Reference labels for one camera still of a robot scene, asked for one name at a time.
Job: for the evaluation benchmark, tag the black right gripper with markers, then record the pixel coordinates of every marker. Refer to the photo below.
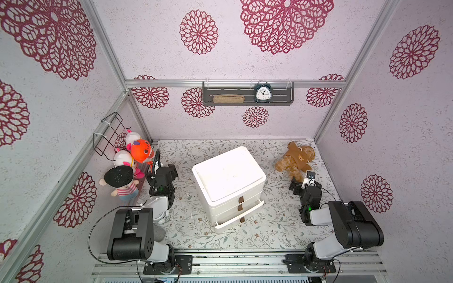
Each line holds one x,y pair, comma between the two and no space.
299,185

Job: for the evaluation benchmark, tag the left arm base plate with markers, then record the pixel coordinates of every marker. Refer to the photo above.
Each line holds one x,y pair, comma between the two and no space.
175,265

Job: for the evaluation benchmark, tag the teal alarm clock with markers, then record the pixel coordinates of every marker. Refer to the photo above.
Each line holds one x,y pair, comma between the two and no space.
263,93

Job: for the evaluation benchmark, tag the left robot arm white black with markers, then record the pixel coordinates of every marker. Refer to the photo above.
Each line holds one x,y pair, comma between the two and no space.
136,234

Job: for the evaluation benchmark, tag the black haired plush doll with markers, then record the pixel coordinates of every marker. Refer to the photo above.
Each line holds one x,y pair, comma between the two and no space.
121,179

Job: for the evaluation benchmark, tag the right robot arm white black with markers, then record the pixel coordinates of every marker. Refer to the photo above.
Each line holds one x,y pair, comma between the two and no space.
353,225

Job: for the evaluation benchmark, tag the pink eared white plush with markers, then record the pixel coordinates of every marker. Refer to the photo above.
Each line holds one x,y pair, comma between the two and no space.
131,137

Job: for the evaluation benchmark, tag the white plush doll striped shirt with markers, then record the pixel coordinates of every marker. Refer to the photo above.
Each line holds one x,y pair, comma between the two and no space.
124,158

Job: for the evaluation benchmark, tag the black wire wall basket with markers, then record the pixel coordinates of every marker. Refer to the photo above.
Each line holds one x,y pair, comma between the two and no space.
112,139

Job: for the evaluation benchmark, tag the white plastic drawer cabinet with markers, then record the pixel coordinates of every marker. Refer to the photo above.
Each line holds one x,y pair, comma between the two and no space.
221,180

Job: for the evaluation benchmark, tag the orange shark plush toy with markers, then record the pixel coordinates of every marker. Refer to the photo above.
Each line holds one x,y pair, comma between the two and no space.
142,151

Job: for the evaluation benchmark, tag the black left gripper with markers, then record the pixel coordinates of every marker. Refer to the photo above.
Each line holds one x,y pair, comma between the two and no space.
173,173

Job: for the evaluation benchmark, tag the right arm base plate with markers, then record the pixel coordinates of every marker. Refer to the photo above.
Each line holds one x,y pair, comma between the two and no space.
299,264

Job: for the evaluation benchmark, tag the grey wall shelf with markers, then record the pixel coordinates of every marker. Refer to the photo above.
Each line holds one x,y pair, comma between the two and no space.
283,93

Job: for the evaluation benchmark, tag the brown gingerbread plush toy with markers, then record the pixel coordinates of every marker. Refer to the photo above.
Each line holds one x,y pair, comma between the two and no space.
296,161

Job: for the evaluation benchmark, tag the aluminium frame profile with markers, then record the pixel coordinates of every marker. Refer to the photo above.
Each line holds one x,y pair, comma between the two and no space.
41,219

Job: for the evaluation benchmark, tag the white bottom drawer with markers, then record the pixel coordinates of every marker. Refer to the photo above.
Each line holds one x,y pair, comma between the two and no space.
231,218

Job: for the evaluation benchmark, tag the aluminium mounting rail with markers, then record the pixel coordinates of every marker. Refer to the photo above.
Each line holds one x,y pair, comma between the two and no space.
279,264

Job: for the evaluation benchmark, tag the grey stone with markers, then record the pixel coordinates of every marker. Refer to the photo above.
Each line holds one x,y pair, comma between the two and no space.
158,233

